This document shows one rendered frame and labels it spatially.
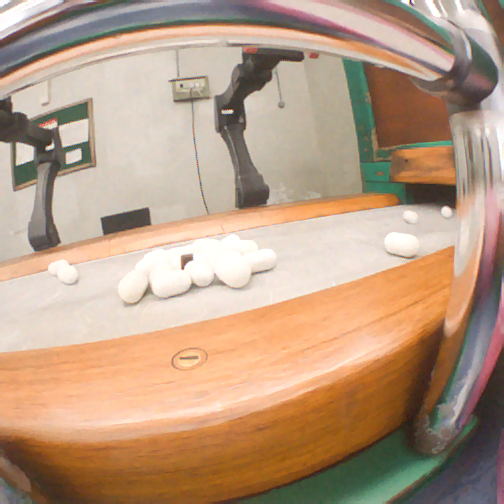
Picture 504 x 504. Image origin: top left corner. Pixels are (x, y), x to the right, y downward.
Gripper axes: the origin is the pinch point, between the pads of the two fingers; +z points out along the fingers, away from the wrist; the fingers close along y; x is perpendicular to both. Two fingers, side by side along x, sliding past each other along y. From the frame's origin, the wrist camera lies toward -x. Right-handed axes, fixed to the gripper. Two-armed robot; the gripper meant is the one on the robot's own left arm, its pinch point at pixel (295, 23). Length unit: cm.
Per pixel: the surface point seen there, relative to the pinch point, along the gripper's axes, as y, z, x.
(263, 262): -14.6, 13.8, 32.1
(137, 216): -54, -194, 41
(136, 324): -24.7, 18.0, 33.0
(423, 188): 35.8, -8.2, 30.1
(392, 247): -3.7, 17.4, 32.1
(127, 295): -25.5, 15.0, 32.1
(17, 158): -167, -194, -39
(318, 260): -9.4, 13.7, 33.1
